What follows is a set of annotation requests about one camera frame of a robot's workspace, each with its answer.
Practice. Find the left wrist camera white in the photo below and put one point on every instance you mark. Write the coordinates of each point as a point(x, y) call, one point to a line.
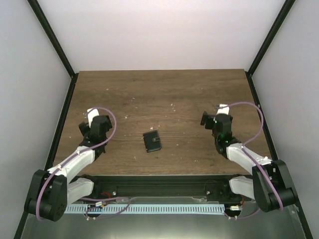
point(91, 113)

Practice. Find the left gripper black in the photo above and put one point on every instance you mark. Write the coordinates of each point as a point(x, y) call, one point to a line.
point(84, 128)

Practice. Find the metal sheet front panel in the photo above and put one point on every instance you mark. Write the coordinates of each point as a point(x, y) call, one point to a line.
point(250, 224)

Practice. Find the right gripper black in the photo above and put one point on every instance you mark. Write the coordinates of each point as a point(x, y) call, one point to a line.
point(209, 118)

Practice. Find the black leather card holder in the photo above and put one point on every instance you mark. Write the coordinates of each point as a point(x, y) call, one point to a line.
point(152, 141)

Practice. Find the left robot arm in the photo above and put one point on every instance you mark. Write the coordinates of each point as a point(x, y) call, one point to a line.
point(52, 190)

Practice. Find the light blue slotted cable duct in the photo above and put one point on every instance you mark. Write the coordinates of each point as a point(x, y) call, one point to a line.
point(198, 209)

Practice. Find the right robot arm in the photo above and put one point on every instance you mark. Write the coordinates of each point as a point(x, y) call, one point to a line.
point(270, 185)

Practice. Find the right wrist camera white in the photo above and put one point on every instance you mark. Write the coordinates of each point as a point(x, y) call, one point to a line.
point(222, 109)

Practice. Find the black aluminium frame rail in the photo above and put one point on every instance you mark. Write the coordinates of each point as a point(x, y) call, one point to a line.
point(210, 187)

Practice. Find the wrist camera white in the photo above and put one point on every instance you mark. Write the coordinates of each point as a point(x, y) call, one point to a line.
point(91, 113)
point(222, 109)

